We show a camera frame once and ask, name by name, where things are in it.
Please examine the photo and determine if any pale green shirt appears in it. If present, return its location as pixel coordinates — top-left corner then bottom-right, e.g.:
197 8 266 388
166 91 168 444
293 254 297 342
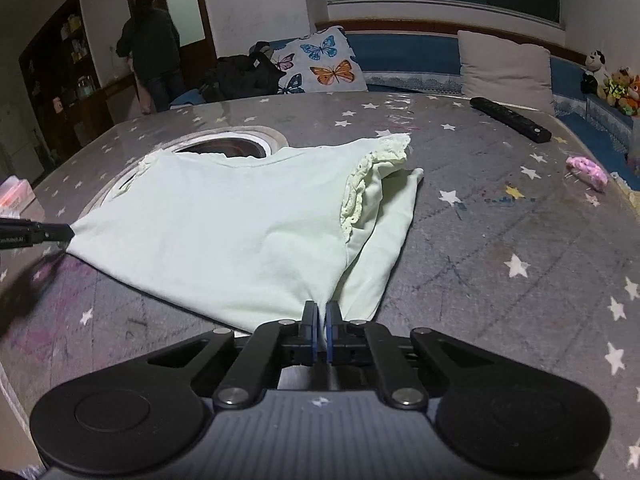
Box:
68 133 423 332

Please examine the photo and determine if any person in dark clothes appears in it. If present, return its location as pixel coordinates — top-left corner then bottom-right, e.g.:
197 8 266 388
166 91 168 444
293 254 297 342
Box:
116 0 182 113

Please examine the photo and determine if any pink tissue box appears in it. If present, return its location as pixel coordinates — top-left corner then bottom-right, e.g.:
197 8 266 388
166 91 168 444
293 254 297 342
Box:
0 176 35 219

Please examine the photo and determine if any dark wooden shelf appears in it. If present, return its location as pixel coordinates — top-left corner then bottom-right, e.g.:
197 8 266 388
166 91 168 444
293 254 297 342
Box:
18 0 137 166

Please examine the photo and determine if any round induction cooker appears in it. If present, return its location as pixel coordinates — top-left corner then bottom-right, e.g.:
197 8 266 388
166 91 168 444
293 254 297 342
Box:
79 126 288 217

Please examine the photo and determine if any butterfly print pillow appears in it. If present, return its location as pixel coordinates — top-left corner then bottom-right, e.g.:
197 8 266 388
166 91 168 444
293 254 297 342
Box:
272 26 368 94

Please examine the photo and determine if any black bag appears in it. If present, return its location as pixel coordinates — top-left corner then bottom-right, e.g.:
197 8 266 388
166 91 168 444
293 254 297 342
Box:
198 41 285 103

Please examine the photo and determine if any blue sofa bench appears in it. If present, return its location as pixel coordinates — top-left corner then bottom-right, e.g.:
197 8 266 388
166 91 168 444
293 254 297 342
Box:
169 29 640 191

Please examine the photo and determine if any black remote control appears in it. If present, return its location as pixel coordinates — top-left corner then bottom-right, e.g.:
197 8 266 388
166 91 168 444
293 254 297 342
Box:
470 98 552 144

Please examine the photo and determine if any wooden door with glass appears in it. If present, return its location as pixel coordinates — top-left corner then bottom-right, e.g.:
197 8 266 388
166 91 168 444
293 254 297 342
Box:
121 0 219 61

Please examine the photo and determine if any pink cloth bundle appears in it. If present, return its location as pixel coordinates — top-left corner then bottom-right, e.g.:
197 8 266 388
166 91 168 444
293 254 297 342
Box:
565 156 608 193

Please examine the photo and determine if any grey pillow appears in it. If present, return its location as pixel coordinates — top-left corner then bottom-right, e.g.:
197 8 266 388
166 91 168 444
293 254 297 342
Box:
458 30 554 115

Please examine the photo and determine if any panda plush toy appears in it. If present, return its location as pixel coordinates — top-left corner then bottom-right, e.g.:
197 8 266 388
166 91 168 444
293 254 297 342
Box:
580 50 608 94

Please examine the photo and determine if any yellow plush toy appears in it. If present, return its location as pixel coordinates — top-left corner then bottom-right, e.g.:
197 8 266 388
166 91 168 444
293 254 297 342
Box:
604 68 639 116

